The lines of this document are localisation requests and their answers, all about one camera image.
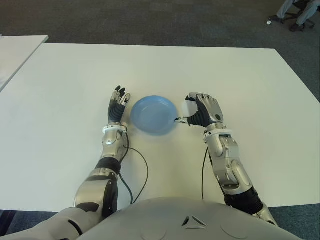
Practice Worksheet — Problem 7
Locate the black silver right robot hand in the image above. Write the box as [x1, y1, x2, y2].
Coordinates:
[174, 92, 224, 128]

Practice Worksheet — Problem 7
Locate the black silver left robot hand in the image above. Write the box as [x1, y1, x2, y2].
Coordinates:
[107, 85, 132, 126]

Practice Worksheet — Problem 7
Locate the white charger block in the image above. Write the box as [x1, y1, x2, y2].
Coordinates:
[182, 98, 198, 118]

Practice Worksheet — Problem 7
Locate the blue round plate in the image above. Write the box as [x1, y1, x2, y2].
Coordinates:
[130, 95, 179, 136]

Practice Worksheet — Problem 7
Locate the neighbouring white table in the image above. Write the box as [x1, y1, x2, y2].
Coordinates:
[0, 35, 50, 93]

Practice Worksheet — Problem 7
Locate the grey robot torso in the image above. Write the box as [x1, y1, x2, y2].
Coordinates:
[0, 196, 308, 240]

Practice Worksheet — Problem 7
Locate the black office chair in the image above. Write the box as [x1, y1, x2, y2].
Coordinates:
[281, 0, 316, 29]

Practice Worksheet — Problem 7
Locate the seated person in jeans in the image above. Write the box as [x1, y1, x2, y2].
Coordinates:
[269, 0, 320, 32]

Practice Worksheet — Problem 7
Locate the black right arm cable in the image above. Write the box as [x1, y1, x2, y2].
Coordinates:
[201, 147, 210, 200]

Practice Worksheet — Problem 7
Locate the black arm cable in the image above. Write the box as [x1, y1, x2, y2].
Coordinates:
[201, 147, 210, 200]
[119, 131, 150, 205]

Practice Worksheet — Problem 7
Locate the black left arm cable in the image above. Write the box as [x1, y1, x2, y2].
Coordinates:
[119, 131, 150, 205]

